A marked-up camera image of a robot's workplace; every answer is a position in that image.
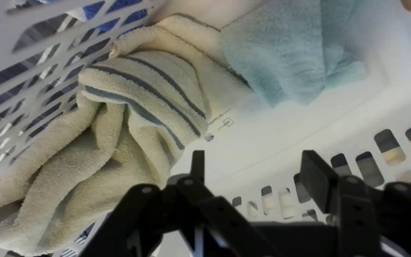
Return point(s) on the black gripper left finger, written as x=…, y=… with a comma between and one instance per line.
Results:
x=185, y=223

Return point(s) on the white plastic laundry basket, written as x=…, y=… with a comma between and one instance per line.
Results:
x=309, y=125

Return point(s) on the beige striped towel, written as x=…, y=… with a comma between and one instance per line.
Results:
x=71, y=181

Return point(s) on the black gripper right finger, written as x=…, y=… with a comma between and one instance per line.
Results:
x=376, y=219

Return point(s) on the light blue cloth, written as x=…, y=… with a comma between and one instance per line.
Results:
x=285, y=52

